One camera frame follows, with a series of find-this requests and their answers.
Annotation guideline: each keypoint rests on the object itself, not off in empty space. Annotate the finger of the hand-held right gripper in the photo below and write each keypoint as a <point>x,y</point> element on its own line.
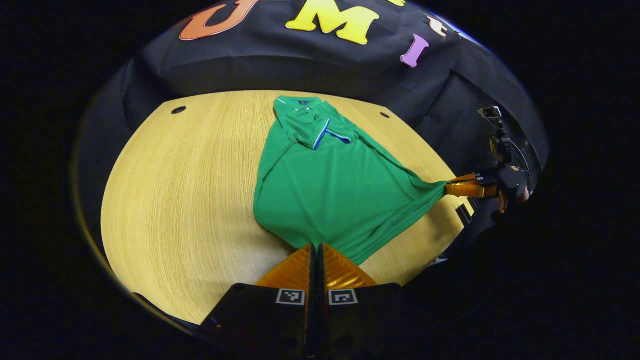
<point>470,190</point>
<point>467,177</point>

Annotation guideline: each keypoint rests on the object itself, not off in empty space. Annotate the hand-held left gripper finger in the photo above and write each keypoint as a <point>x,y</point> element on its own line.
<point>311,310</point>
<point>321,310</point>

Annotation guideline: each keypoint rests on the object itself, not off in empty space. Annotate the green T-shirt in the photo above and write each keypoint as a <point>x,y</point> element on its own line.
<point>330,195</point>

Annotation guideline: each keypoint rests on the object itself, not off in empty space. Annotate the black rectangular object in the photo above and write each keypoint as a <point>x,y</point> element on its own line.
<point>464,214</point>

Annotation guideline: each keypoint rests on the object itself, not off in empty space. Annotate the black table grommet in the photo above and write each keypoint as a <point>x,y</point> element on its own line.
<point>178,110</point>
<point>384,115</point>

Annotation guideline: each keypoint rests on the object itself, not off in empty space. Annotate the black backdrop cloth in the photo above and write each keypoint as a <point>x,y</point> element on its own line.
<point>280,65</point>

